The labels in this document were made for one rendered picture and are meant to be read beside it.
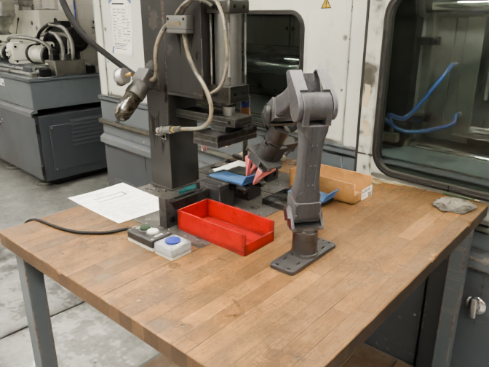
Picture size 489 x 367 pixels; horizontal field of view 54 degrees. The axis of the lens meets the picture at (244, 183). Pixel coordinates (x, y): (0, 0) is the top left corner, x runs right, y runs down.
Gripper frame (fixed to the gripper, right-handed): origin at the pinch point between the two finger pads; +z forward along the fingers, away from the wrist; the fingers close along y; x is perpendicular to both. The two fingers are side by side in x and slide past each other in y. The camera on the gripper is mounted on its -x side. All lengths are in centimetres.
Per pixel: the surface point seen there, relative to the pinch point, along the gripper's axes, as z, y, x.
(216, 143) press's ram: -6.5, 10.8, 9.5
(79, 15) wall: 235, 563, -304
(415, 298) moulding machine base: 29, -54, -63
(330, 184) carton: -3.2, -12.9, -24.8
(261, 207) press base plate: 8.4, -5.8, -4.5
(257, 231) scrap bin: 2.8, -16.1, 11.8
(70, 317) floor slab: 145, 52, -2
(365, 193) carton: -5.3, -21.7, -33.2
